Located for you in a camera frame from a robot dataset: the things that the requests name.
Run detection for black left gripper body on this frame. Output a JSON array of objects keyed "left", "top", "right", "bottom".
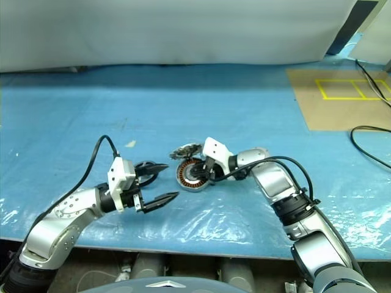
[{"left": 121, "top": 178, "right": 147, "bottom": 214}]

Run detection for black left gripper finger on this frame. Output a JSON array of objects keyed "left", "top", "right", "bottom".
[
  {"left": 136, "top": 163, "right": 170, "bottom": 183},
  {"left": 142, "top": 191, "right": 180, "bottom": 214}
]

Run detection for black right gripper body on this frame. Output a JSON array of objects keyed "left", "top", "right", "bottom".
[{"left": 203, "top": 155, "right": 220, "bottom": 181}]

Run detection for silver motor housing copper windings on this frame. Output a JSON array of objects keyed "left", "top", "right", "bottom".
[{"left": 175, "top": 157, "right": 214, "bottom": 194}]

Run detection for silver round motor lid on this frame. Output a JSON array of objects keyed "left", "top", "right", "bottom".
[{"left": 169, "top": 143, "right": 203, "bottom": 161}]

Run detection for blue plastic table mat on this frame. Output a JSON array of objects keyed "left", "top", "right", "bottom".
[{"left": 0, "top": 62, "right": 391, "bottom": 262}]

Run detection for grey rounded cylinder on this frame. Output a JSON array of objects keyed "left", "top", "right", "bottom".
[
  {"left": 131, "top": 253, "right": 166, "bottom": 279},
  {"left": 219, "top": 258, "right": 255, "bottom": 291}
]

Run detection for grey robot torso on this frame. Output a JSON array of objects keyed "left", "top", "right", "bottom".
[{"left": 76, "top": 275, "right": 255, "bottom": 293}]

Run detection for brown cardboard sheet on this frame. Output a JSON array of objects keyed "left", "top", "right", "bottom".
[{"left": 285, "top": 67, "right": 391, "bottom": 132}]

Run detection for white backdrop sheet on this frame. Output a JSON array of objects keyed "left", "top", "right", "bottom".
[{"left": 0, "top": 0, "right": 359, "bottom": 74}]

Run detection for yellow tape rectangle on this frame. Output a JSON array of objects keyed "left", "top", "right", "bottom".
[{"left": 315, "top": 79, "right": 391, "bottom": 101}]

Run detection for white side panel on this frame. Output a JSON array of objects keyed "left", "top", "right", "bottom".
[{"left": 349, "top": 0, "right": 391, "bottom": 67}]

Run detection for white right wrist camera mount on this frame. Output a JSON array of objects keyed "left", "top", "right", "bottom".
[{"left": 202, "top": 137, "right": 235, "bottom": 178}]

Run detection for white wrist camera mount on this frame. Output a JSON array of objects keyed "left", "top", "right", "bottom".
[
  {"left": 106, "top": 156, "right": 137, "bottom": 212},
  {"left": 202, "top": 137, "right": 235, "bottom": 178}
]

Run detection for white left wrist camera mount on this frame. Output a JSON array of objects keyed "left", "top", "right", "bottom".
[{"left": 106, "top": 156, "right": 137, "bottom": 212}]

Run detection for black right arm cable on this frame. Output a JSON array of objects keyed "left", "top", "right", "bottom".
[{"left": 210, "top": 156, "right": 367, "bottom": 275}]

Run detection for black looped cable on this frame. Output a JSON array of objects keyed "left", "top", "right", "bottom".
[{"left": 350, "top": 125, "right": 391, "bottom": 169}]

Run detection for black straight cable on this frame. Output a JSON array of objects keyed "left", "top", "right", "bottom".
[{"left": 355, "top": 59, "right": 391, "bottom": 107}]

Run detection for white thin cable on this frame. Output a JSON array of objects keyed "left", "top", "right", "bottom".
[{"left": 365, "top": 73, "right": 391, "bottom": 101}]

